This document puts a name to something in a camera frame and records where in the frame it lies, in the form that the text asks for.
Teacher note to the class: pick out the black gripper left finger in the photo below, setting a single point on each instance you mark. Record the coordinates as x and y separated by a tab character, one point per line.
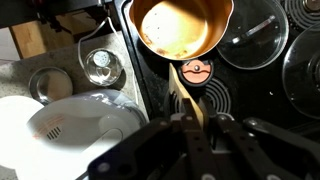
161	150

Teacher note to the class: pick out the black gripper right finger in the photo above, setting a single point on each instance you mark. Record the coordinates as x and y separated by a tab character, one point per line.
265	151

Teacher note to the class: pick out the wooden spoon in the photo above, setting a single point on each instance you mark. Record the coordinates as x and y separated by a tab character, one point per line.
175	86

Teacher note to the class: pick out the glass pot lid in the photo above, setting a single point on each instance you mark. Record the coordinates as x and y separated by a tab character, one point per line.
257	34

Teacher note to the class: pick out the orange interior cooking pot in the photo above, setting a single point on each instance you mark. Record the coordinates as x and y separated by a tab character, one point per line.
182	30

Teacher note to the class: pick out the black electric stove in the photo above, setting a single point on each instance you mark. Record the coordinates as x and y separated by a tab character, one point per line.
241	93

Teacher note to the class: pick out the small steel cup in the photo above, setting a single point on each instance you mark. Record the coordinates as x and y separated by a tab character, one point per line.
102	67

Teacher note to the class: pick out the white rice cooker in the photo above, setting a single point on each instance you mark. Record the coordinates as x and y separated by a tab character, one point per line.
64	136

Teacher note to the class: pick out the small steel bowl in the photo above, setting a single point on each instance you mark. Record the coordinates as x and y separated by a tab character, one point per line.
50	84

